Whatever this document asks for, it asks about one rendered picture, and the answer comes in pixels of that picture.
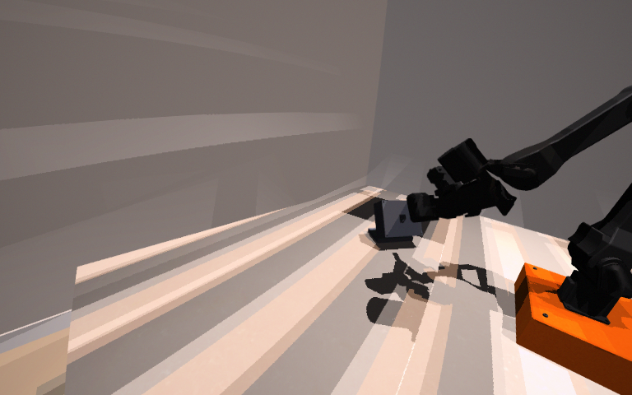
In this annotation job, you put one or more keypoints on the grey sloped panel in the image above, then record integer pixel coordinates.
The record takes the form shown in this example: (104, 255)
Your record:
(393, 223)

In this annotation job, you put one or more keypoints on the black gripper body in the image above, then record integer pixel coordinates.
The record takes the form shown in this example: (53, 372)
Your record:
(422, 208)

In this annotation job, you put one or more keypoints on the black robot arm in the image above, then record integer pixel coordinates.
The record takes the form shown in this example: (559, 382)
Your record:
(601, 252)

